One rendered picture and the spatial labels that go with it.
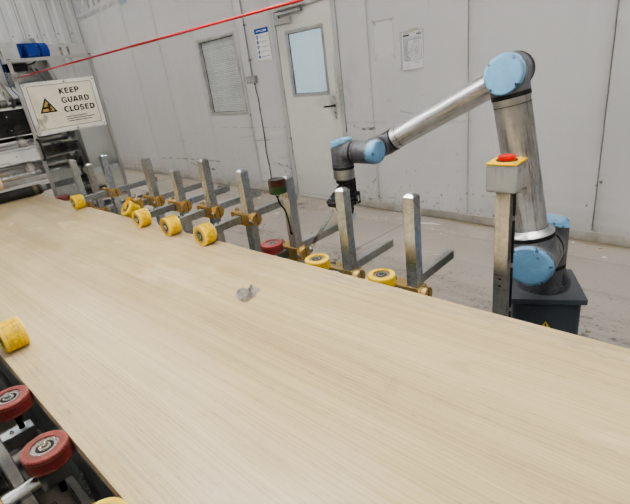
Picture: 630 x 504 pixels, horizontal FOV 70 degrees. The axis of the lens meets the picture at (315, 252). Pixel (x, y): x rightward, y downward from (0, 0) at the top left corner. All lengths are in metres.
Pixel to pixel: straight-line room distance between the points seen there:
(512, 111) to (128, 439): 1.32
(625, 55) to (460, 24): 1.19
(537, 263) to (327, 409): 0.97
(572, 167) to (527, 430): 3.16
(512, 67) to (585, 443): 1.04
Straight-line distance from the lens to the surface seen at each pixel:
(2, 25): 10.24
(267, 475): 0.78
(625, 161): 3.77
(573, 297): 1.86
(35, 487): 1.03
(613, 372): 1.00
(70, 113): 3.64
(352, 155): 1.80
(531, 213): 1.60
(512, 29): 3.92
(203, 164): 1.97
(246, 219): 1.81
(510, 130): 1.54
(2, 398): 1.22
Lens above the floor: 1.48
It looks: 22 degrees down
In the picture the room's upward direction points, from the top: 8 degrees counter-clockwise
